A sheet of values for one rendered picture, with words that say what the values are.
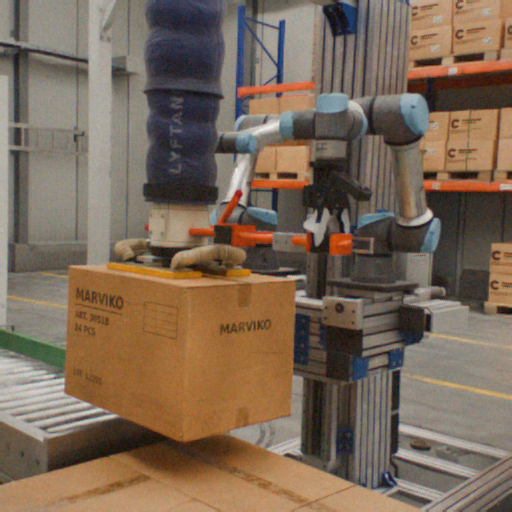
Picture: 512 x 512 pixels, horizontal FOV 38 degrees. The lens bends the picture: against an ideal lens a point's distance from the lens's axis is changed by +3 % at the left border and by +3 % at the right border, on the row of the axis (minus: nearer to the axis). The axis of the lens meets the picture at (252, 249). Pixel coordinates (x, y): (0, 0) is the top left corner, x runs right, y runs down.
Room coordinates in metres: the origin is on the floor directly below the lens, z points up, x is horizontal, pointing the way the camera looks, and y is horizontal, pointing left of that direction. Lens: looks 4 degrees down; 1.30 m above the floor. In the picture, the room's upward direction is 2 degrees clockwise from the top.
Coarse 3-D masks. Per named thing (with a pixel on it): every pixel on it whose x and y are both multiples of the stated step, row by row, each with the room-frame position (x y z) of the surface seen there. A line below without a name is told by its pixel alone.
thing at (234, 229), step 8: (216, 224) 2.03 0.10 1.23; (224, 224) 2.05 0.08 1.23; (232, 224) 2.07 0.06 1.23; (216, 232) 2.02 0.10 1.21; (224, 232) 1.99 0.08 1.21; (232, 232) 1.97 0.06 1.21; (216, 240) 2.01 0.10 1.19; (224, 240) 1.99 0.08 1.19; (232, 240) 1.97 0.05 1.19; (240, 240) 1.99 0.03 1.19
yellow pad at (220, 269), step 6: (192, 264) 2.26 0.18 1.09; (198, 264) 2.24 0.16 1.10; (222, 264) 2.26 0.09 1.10; (198, 270) 2.21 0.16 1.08; (204, 270) 2.19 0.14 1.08; (210, 270) 2.17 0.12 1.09; (216, 270) 2.15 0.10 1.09; (222, 270) 2.14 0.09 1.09; (228, 270) 2.14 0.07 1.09; (234, 270) 2.15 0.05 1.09; (240, 270) 2.16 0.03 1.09; (246, 270) 2.18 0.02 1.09; (228, 276) 2.12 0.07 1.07
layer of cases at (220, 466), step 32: (160, 448) 2.19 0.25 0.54; (192, 448) 2.20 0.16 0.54; (224, 448) 2.20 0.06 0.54; (256, 448) 2.21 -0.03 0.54; (32, 480) 1.93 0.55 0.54; (64, 480) 1.93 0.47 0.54; (96, 480) 1.94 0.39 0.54; (128, 480) 1.94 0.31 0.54; (160, 480) 1.95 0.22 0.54; (192, 480) 1.95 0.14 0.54; (224, 480) 1.96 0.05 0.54; (256, 480) 1.96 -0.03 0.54; (288, 480) 1.97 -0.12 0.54; (320, 480) 1.98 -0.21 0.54
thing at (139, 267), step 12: (108, 264) 2.23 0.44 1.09; (120, 264) 2.19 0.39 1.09; (132, 264) 2.16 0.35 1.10; (144, 264) 2.16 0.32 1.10; (156, 264) 2.16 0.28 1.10; (168, 264) 2.08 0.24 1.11; (156, 276) 2.05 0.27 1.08; (168, 276) 2.01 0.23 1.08; (180, 276) 2.00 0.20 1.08; (192, 276) 2.03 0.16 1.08
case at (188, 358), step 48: (96, 288) 2.17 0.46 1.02; (144, 288) 1.99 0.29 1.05; (192, 288) 1.86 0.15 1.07; (240, 288) 1.97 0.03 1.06; (288, 288) 2.10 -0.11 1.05; (96, 336) 2.16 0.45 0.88; (144, 336) 1.99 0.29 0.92; (192, 336) 1.86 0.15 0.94; (240, 336) 1.98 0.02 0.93; (288, 336) 2.11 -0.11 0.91; (96, 384) 2.15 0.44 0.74; (144, 384) 1.98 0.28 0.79; (192, 384) 1.87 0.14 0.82; (240, 384) 1.98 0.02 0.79; (288, 384) 2.11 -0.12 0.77; (192, 432) 1.87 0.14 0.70
